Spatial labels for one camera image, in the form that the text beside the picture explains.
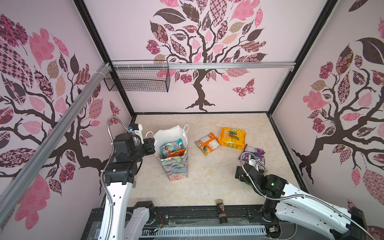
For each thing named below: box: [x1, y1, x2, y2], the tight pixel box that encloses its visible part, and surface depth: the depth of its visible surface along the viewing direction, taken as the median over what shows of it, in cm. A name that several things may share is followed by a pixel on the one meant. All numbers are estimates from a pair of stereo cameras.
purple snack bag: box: [238, 144, 266, 166], surface depth 95 cm
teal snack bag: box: [160, 138, 183, 159], surface depth 87 cm
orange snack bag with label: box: [194, 132, 222, 156], surface depth 101 cm
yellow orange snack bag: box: [218, 127, 247, 151], surface depth 100 cm
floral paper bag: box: [145, 124, 190, 182], surface depth 79 cm
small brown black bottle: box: [216, 199, 228, 224], surface depth 74 cm
